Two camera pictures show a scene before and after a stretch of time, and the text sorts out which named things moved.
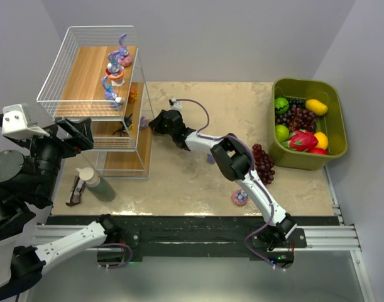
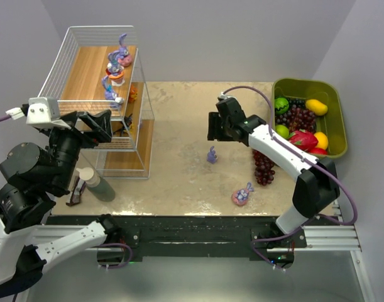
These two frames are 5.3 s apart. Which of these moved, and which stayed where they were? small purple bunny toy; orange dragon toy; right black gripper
Moved: right black gripper
Stayed: orange dragon toy; small purple bunny toy
